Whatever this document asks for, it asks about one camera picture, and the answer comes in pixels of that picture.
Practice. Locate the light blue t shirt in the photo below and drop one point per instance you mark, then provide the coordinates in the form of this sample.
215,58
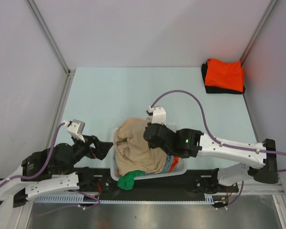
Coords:
167,164

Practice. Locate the white slotted cable duct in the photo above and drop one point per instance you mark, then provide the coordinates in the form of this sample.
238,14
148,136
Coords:
81,199

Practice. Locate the orange t shirt in basket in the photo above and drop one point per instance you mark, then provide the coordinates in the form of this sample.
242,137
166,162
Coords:
174,162

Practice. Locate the aluminium frame post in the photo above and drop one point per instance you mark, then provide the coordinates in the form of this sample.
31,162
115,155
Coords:
270,9
49,37

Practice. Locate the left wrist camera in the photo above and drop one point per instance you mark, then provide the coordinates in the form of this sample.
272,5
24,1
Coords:
75,129

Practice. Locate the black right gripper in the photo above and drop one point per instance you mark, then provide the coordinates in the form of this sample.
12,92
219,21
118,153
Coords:
151,134

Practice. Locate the left aluminium frame post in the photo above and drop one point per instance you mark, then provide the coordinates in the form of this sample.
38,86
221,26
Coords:
49,37

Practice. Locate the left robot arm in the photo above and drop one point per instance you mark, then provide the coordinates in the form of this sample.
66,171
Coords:
53,170

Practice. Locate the beige t shirt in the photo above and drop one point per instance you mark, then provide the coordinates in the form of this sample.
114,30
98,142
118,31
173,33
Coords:
132,152

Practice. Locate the white plastic laundry basket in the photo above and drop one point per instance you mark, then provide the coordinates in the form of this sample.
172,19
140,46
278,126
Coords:
179,169

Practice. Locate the green t shirt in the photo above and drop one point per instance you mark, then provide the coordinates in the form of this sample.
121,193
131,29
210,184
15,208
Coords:
126,182

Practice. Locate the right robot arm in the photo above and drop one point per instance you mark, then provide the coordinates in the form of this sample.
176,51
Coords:
253,162

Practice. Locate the folded black t shirt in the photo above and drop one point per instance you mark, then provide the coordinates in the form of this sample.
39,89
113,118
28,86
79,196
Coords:
217,90

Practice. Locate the right aluminium frame post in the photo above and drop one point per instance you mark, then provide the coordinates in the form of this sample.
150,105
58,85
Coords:
270,9

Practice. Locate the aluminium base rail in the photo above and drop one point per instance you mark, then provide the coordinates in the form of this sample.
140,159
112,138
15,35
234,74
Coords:
252,187

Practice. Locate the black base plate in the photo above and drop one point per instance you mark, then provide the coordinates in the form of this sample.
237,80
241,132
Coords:
190,186

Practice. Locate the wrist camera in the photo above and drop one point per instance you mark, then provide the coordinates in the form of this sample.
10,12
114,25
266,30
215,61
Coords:
157,115
75,129

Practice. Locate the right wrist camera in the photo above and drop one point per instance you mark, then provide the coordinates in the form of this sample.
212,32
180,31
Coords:
157,115

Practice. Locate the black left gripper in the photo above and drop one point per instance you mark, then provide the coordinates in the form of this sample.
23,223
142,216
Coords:
101,149

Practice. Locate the folded orange t shirt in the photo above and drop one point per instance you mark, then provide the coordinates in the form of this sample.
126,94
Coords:
224,74

